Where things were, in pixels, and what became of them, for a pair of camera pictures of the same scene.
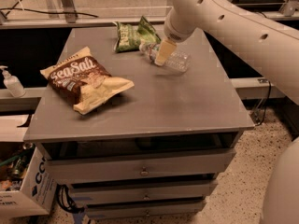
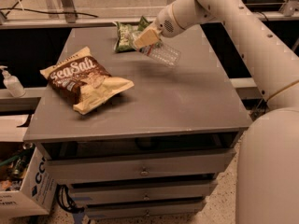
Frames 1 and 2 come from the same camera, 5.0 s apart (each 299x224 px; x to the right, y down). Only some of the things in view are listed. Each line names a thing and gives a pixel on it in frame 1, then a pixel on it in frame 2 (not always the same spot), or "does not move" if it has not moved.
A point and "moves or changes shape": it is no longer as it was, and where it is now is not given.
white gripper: [173, 31] -> [163, 23]
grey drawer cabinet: [152, 152] does not move
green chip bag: [132, 36] does not move
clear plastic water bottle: [178, 61] moves or changes shape
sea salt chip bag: [82, 80] does not move
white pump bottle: [13, 83] does not move
